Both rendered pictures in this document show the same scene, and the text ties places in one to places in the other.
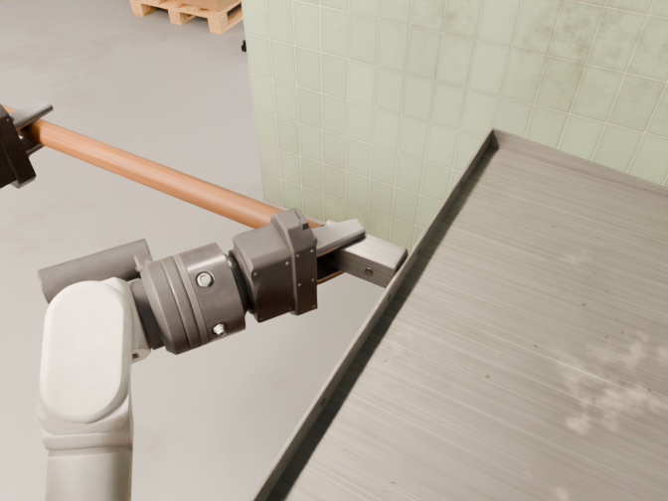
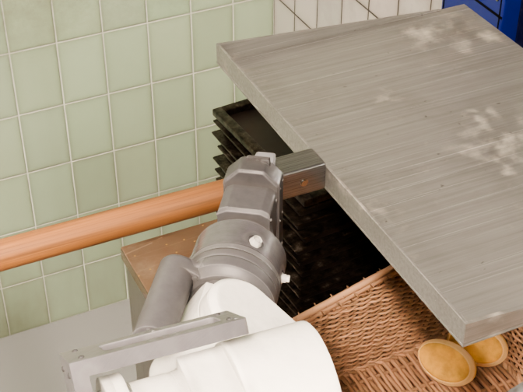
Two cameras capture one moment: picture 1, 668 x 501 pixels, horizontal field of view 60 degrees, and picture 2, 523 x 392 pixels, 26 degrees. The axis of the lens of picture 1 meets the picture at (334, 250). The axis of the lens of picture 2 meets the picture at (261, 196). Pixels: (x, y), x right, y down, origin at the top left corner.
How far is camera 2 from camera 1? 0.81 m
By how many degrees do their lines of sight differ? 41
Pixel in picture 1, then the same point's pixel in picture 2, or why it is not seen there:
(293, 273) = (278, 210)
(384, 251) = (303, 159)
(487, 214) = (297, 106)
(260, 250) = (257, 201)
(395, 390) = (414, 229)
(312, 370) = not seen: outside the picture
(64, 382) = not seen: hidden behind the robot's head
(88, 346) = (267, 321)
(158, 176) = (47, 239)
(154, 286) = (238, 267)
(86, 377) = not seen: hidden behind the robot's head
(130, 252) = (180, 267)
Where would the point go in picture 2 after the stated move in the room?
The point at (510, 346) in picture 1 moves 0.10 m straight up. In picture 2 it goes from (428, 163) to (437, 83)
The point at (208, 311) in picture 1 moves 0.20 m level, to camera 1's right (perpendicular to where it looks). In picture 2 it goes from (275, 264) to (390, 161)
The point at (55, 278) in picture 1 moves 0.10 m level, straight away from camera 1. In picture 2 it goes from (164, 319) to (43, 318)
